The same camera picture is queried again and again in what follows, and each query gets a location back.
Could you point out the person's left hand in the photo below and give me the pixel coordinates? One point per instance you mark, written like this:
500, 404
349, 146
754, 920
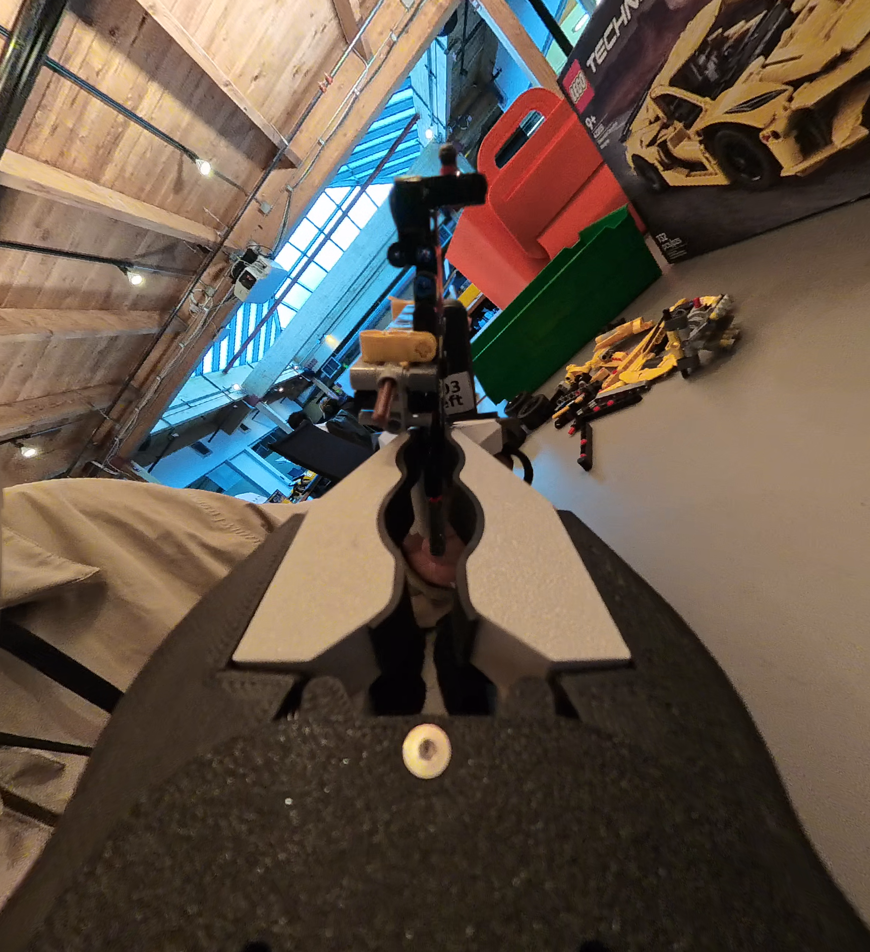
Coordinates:
435, 565

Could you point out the toy car box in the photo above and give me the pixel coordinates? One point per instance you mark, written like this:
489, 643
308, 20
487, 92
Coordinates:
739, 111

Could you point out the pile of yellow toy bricks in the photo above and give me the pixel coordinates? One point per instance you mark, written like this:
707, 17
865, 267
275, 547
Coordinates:
643, 357

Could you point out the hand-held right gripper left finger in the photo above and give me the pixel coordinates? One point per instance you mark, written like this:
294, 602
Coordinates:
323, 587

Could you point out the black toy beam red pins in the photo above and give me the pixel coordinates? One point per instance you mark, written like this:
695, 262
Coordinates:
586, 446

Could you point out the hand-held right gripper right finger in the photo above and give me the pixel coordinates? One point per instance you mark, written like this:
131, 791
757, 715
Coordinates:
546, 587

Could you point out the green plastic bin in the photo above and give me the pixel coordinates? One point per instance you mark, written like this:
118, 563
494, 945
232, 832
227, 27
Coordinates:
576, 312

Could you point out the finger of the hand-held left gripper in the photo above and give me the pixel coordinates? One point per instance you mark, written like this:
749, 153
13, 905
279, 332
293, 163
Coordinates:
487, 435

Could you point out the grey desk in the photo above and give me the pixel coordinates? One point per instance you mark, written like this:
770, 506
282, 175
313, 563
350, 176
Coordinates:
739, 520

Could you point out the toy brick chassis assembly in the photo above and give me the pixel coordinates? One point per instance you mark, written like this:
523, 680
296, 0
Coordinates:
397, 346

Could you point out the orange plastic carry case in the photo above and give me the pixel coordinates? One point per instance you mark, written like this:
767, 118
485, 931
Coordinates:
539, 201

